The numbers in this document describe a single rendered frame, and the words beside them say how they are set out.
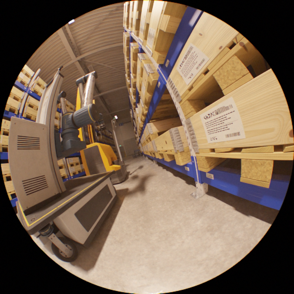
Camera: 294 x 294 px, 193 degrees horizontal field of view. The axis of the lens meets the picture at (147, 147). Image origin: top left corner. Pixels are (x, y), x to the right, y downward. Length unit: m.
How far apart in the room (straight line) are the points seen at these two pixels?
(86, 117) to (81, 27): 7.11
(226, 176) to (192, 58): 0.62
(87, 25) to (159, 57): 6.94
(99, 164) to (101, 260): 1.54
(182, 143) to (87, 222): 0.95
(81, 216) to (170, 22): 1.28
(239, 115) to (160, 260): 0.67
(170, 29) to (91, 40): 7.10
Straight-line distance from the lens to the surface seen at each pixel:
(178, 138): 0.77
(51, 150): 0.93
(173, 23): 0.76
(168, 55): 0.82
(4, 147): 2.76
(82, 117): 0.93
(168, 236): 0.60
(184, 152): 0.80
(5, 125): 2.92
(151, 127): 1.66
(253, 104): 0.35
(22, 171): 0.70
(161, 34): 0.86
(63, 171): 3.43
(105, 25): 7.45
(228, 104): 0.38
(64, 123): 1.07
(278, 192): 0.50
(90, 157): 1.84
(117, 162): 1.97
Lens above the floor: 0.52
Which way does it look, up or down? 1 degrees up
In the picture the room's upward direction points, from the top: 16 degrees counter-clockwise
